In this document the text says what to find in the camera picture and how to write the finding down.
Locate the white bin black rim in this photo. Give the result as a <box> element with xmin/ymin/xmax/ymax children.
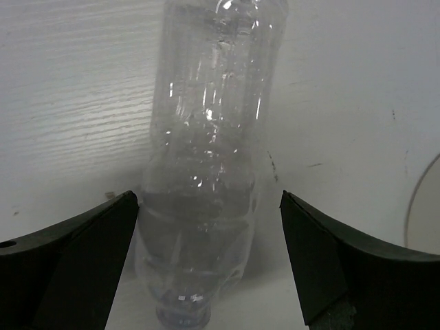
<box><xmin>406</xmin><ymin>158</ymin><xmax>440</xmax><ymax>254</ymax></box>

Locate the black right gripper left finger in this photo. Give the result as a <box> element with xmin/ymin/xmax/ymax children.
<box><xmin>1</xmin><ymin>191</ymin><xmax>138</xmax><ymax>330</ymax></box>

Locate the clear bottle blue Pocari cap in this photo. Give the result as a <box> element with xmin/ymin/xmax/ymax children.
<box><xmin>135</xmin><ymin>1</ymin><xmax>288</xmax><ymax>329</ymax></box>

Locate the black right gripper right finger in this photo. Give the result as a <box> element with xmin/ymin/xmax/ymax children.
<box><xmin>280</xmin><ymin>192</ymin><xmax>439</xmax><ymax>329</ymax></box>

